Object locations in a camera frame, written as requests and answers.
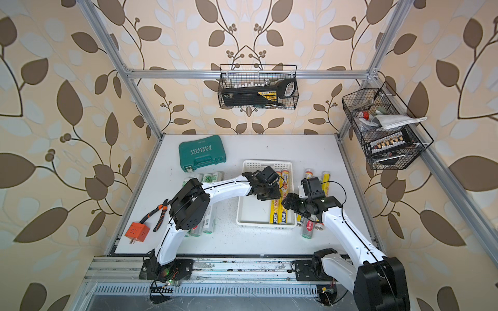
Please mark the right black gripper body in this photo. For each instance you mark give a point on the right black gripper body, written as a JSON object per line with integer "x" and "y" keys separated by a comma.
{"x": 299, "y": 205}

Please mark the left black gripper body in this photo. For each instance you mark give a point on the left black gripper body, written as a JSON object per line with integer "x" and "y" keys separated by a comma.
{"x": 268, "y": 190}

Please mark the white plastic basket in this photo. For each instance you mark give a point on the white plastic basket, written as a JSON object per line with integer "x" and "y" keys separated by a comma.
{"x": 254, "y": 213}

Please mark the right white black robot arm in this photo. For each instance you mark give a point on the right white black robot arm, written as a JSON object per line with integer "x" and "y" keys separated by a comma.
{"x": 376, "y": 281}

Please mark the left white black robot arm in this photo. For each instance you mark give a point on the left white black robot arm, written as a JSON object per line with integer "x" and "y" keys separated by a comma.
{"x": 189, "y": 205}

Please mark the green wrap roll right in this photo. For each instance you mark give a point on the green wrap roll right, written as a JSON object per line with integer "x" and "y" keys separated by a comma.
{"x": 307, "y": 228}

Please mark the green plastic tool case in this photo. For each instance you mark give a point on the green plastic tool case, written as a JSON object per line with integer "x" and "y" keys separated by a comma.
{"x": 201, "y": 153}

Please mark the black yellow hand saw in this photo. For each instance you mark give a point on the black yellow hand saw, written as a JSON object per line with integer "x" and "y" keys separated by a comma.
{"x": 269, "y": 94}

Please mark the black bit set holder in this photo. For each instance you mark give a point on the black bit set holder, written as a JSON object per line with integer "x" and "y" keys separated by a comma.
{"x": 389, "y": 144}

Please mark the white paper sheet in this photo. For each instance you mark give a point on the white paper sheet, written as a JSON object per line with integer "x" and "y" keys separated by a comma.
{"x": 388, "y": 122}

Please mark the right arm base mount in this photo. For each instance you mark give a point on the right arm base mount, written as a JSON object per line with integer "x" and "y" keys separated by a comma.
{"x": 308, "y": 271}

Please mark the back black wire basket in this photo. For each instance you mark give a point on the back black wire basket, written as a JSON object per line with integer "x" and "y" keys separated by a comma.
{"x": 231, "y": 73}

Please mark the black wire basket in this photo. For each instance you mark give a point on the black wire basket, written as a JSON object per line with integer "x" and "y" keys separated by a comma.
{"x": 231, "y": 73}
{"x": 363, "y": 105}

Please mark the right black wire basket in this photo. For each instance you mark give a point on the right black wire basket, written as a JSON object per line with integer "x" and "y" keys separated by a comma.
{"x": 363, "y": 105}

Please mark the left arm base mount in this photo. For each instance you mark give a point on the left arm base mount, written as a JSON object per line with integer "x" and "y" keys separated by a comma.
{"x": 177, "y": 270}

